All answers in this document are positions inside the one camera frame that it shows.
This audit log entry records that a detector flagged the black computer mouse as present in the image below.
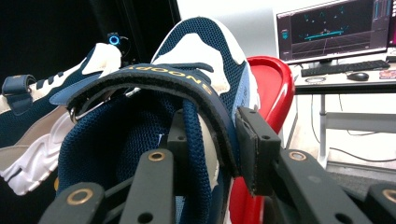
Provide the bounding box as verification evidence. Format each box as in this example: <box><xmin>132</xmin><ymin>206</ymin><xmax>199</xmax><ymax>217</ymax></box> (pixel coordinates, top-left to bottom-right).
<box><xmin>346</xmin><ymin>72</ymin><xmax>370</xmax><ymax>82</ymax></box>

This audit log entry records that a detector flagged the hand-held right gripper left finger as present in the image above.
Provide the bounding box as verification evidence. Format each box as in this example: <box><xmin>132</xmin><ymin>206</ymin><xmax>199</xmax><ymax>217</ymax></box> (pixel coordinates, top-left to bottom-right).
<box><xmin>167</xmin><ymin>108</ymin><xmax>190</xmax><ymax>188</ymax></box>

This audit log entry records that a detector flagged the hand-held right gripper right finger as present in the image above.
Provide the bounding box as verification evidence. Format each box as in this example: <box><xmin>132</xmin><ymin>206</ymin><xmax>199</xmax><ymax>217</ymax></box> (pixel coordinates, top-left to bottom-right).
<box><xmin>234</xmin><ymin>106</ymin><xmax>283</xmax><ymax>197</ymax></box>

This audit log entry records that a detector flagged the red and black shoe rack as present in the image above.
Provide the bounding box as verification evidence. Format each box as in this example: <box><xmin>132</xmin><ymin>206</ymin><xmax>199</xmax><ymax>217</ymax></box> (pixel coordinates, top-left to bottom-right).
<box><xmin>228</xmin><ymin>55</ymin><xmax>296</xmax><ymax>224</ymax></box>

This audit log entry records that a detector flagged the camera with blue ring light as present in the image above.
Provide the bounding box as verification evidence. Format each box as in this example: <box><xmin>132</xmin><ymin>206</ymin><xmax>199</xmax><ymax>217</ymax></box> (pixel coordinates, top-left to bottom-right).
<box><xmin>106</xmin><ymin>32</ymin><xmax>131</xmax><ymax>59</ymax></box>

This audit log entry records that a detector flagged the navy and white child sneaker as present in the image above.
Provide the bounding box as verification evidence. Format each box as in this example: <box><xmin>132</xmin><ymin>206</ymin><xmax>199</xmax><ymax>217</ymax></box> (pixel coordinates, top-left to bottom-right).
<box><xmin>55</xmin><ymin>17</ymin><xmax>261</xmax><ymax>224</ymax></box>
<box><xmin>0</xmin><ymin>42</ymin><xmax>123</xmax><ymax>197</ymax></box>

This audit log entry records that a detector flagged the black keyboard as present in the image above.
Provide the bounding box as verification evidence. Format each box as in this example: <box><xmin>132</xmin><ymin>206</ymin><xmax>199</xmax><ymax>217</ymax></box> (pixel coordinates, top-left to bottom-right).
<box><xmin>300</xmin><ymin>59</ymin><xmax>391</xmax><ymax>78</ymax></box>

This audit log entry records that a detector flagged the computer monitor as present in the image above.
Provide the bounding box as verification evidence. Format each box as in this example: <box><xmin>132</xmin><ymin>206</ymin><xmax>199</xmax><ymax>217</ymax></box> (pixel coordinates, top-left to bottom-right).
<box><xmin>276</xmin><ymin>0</ymin><xmax>393</xmax><ymax>65</ymax></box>

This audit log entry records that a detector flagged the thin black cable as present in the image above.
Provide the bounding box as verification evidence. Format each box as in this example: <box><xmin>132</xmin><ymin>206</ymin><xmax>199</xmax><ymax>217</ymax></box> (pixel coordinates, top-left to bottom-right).
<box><xmin>328</xmin><ymin>146</ymin><xmax>396</xmax><ymax>163</ymax></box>

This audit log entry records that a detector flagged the white metal-legged desk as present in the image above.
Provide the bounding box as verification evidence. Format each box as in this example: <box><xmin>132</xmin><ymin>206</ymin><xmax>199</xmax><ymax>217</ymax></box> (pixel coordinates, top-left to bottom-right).
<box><xmin>293</xmin><ymin>50</ymin><xmax>396</xmax><ymax>171</ymax></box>

